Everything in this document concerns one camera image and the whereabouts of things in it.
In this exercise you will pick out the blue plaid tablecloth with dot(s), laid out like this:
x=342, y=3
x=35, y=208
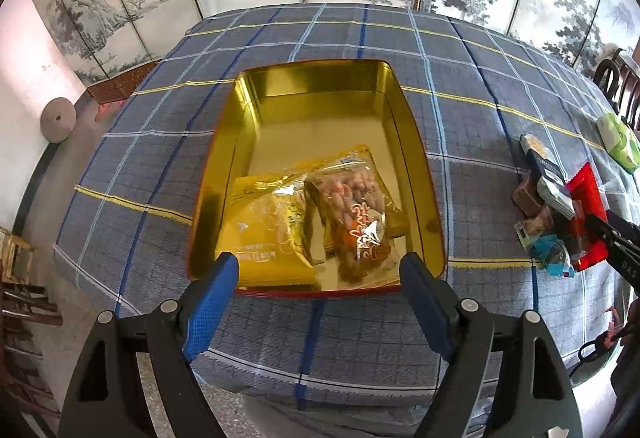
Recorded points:
x=325, y=33

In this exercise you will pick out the clear candy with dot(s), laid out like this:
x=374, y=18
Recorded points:
x=537, y=224

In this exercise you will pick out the red snack packet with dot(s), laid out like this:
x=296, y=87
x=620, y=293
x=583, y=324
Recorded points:
x=585, y=190

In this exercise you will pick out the light wooden stool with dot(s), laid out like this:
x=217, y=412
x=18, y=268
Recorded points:
x=15, y=250

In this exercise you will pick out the dark wooden chair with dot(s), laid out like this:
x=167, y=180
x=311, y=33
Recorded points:
x=607, y=78

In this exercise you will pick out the small blue candy wrapper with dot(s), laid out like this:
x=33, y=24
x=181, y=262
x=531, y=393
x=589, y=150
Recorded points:
x=550, y=255

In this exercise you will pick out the brown sesame candy packet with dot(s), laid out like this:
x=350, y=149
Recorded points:
x=527, y=198

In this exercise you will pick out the red tin box gold inside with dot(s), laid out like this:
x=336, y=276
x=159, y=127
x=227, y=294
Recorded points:
x=325, y=118

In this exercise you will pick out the person's dark clothing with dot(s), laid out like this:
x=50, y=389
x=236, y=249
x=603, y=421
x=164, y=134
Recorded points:
x=627, y=388

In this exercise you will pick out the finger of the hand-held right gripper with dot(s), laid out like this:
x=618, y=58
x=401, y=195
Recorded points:
x=627, y=225
x=607, y=238

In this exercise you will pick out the reddish wooden board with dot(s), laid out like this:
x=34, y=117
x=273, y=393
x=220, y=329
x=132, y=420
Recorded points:
x=120, y=84

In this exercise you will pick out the round wooden disc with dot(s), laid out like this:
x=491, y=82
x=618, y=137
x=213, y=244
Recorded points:
x=59, y=118

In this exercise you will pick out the yellow snack packet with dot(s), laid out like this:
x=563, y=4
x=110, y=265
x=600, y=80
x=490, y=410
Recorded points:
x=260, y=258

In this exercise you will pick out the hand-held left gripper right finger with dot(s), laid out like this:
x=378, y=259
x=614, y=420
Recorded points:
x=425, y=308

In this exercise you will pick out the yellow peanut bag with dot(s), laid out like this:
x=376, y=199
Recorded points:
x=350, y=198

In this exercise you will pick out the dark wooden stool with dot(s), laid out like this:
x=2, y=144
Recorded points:
x=25, y=313

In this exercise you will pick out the green tissue pack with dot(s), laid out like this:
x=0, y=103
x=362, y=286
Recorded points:
x=622, y=140

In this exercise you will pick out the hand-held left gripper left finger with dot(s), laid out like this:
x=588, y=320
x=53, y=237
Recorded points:
x=210, y=313

